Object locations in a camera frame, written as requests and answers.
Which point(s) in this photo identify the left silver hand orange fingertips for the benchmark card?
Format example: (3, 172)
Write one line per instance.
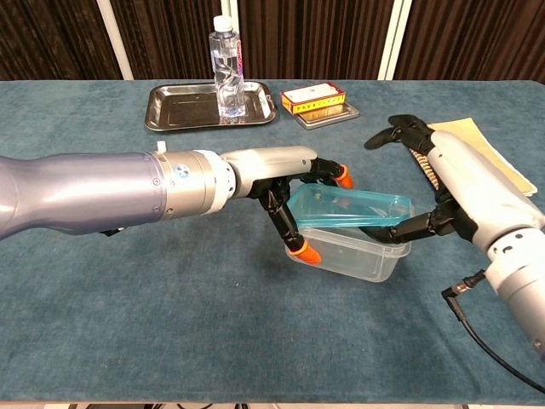
(272, 168)

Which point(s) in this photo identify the right silver hand black fingers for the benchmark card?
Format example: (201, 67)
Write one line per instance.
(472, 183)

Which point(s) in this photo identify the transparent blue plastic lid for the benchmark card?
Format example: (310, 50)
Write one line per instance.
(340, 204)

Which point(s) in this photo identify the clear plastic container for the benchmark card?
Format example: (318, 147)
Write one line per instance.
(353, 260)

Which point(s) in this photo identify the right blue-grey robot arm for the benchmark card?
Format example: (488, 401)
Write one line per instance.
(523, 281)

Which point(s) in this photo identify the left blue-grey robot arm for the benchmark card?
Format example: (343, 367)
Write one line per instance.
(85, 191)

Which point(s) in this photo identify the red yellow white-topped box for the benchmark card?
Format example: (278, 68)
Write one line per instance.
(311, 96)

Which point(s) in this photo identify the brown spiral notebook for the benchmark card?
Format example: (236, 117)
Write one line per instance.
(498, 149)

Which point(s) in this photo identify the flat silver metal tin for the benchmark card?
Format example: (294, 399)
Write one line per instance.
(332, 118)

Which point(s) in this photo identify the clear plastic water bottle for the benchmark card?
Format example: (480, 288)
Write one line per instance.
(227, 76)

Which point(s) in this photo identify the stainless steel tray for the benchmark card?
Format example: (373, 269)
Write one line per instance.
(183, 106)

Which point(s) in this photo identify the dark slatted partition panel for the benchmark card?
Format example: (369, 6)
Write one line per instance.
(306, 38)
(170, 38)
(477, 38)
(51, 38)

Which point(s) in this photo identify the teal table cloth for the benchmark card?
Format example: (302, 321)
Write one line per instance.
(127, 319)

